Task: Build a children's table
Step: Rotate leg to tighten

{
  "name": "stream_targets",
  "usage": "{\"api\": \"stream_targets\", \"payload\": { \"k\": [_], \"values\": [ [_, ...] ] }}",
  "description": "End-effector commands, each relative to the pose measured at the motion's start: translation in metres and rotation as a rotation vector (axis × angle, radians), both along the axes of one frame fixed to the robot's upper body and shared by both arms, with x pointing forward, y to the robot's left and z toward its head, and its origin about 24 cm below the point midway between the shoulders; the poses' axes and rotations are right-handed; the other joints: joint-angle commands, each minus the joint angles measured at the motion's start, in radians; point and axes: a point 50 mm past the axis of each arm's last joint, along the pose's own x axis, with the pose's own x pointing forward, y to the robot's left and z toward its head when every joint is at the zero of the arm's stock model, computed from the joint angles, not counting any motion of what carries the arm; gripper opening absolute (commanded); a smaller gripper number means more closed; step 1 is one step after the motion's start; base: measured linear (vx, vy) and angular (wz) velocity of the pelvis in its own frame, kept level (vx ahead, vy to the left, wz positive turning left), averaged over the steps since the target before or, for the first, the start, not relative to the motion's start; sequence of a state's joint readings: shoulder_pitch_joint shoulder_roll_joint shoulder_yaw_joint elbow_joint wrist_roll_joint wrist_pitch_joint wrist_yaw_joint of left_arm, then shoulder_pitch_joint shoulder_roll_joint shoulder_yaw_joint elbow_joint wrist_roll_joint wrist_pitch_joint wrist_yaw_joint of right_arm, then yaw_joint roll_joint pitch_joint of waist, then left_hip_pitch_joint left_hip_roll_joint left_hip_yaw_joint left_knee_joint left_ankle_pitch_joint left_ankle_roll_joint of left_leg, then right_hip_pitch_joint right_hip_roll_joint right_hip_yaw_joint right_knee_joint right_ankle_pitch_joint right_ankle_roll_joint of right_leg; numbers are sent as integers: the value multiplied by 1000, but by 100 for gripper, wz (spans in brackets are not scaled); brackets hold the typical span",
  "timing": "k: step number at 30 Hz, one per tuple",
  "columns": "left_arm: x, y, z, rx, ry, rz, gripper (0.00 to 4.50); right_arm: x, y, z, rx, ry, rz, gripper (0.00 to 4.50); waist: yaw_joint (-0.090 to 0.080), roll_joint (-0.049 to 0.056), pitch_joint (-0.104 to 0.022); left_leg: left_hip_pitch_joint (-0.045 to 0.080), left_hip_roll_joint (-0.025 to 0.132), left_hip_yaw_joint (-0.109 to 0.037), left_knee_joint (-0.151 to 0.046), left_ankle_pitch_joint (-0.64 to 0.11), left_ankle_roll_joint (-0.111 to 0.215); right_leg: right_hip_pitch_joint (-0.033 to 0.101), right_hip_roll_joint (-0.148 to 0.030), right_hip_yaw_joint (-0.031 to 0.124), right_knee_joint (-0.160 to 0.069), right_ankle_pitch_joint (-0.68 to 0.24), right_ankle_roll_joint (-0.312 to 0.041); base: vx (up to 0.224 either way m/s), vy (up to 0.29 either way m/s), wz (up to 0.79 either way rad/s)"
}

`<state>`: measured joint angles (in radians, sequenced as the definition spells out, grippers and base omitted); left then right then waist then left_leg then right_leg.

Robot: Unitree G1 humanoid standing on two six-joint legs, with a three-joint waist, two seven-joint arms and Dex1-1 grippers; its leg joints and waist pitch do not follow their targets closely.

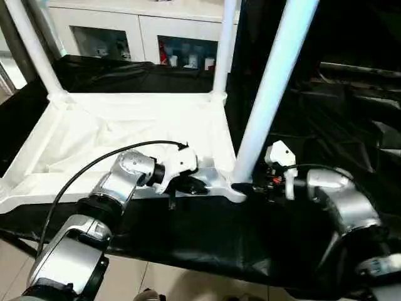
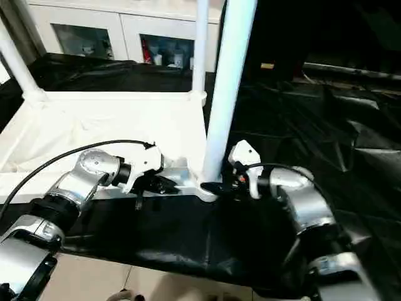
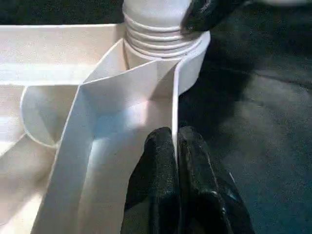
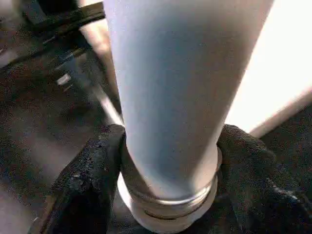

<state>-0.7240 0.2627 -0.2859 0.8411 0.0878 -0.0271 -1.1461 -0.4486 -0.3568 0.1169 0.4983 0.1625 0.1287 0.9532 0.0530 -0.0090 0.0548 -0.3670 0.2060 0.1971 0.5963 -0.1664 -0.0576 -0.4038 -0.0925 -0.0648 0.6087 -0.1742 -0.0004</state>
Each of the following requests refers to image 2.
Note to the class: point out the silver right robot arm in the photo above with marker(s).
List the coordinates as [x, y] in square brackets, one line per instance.
[304, 200]

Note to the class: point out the white plastic table leg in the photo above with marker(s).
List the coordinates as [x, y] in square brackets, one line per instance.
[229, 88]
[200, 44]
[19, 63]

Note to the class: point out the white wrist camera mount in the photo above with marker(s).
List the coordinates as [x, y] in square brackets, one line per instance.
[145, 162]
[244, 155]

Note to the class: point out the small gold tag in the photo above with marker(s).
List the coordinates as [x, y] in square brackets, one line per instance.
[267, 66]

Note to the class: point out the grey curtain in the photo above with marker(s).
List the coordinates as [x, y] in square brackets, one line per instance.
[25, 25]

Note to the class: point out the white cabinet with glass doors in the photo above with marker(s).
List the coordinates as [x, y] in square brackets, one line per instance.
[125, 19]

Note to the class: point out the black mat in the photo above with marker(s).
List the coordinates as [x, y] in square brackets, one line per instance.
[163, 238]

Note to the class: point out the grey left robot foot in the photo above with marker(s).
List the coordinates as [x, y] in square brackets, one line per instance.
[124, 295]

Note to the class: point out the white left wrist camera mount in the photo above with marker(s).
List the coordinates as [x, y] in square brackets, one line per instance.
[145, 162]

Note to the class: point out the black metal bar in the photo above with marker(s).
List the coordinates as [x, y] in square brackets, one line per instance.
[354, 69]

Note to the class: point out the white plastic table top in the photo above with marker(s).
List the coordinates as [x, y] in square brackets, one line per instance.
[100, 125]

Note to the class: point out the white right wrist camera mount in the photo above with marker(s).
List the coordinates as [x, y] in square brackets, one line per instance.
[244, 155]

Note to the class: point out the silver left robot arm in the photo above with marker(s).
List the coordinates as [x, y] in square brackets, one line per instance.
[88, 175]

